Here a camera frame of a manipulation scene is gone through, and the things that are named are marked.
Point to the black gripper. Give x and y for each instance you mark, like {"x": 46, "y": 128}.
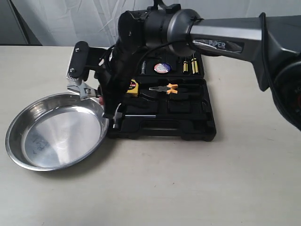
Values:
{"x": 114, "y": 76}

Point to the adjustable wrench black handle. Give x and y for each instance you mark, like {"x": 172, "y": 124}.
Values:
{"x": 81, "y": 88}

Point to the black plastic tool case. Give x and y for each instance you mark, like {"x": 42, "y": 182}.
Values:
{"x": 167, "y": 97}

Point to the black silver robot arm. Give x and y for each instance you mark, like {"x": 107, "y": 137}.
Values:
{"x": 271, "y": 44}

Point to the steel claw hammer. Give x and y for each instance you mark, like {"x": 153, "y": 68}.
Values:
{"x": 118, "y": 116}

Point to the yellow tape measure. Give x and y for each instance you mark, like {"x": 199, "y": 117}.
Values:
{"x": 133, "y": 88}

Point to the clear tester screwdriver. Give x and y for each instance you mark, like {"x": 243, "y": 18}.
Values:
{"x": 143, "y": 67}

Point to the round steel tray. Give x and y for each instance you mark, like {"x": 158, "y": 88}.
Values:
{"x": 56, "y": 132}

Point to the electrical tape roll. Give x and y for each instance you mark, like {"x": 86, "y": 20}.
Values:
{"x": 162, "y": 68}

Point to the white backdrop curtain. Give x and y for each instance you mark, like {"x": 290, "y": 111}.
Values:
{"x": 64, "y": 22}

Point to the yellow black screwdriver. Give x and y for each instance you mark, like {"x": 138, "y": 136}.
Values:
{"x": 194, "y": 64}
{"x": 185, "y": 65}

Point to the orange handled pliers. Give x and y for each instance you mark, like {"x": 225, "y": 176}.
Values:
{"x": 175, "y": 88}

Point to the dark vertical post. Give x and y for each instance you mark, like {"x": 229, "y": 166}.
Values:
{"x": 29, "y": 36}

